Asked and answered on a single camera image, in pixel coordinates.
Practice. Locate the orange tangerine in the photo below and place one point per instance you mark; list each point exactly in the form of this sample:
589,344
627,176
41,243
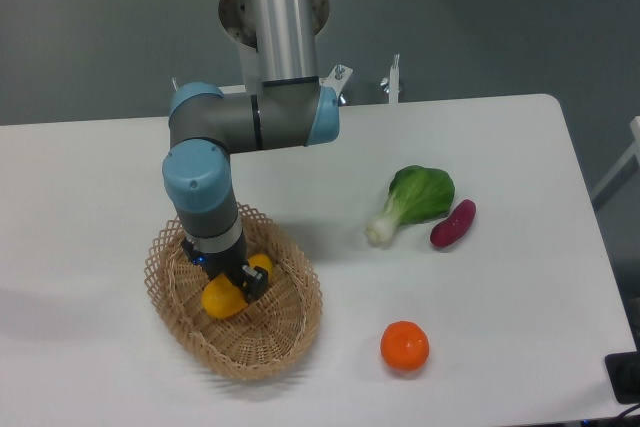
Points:
404,346

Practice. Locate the purple sweet potato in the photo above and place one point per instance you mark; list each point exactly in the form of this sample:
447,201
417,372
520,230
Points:
455,226

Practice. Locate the white frame at right edge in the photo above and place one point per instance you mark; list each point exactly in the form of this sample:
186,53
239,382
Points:
621,171

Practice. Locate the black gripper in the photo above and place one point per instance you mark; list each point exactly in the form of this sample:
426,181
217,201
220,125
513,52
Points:
232,263

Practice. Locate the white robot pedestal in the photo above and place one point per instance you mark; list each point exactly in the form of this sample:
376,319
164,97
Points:
237,20

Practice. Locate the black device at table edge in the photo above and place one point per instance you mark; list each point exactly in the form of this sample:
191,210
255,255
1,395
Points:
623,372

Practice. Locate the green bok choy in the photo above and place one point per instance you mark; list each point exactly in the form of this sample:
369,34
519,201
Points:
415,195

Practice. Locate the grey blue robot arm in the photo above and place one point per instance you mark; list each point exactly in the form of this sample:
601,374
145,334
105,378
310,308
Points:
290,108

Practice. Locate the yellow mango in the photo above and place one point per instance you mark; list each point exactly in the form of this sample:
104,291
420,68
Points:
220,299

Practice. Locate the woven wicker basket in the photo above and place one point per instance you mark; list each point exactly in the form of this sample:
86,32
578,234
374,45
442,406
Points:
263,339

